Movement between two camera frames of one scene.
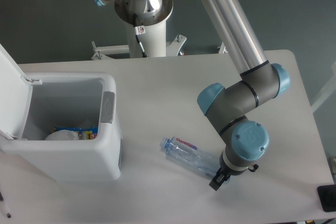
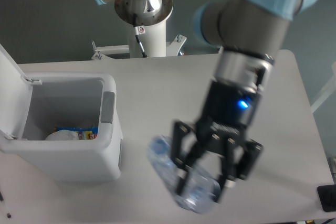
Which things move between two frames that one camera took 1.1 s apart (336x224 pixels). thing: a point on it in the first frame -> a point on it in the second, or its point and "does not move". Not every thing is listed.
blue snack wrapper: [83, 132] does not move
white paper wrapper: [63, 135] does not move
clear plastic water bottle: [186, 151] -> [193, 192]
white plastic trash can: [72, 131] does not move
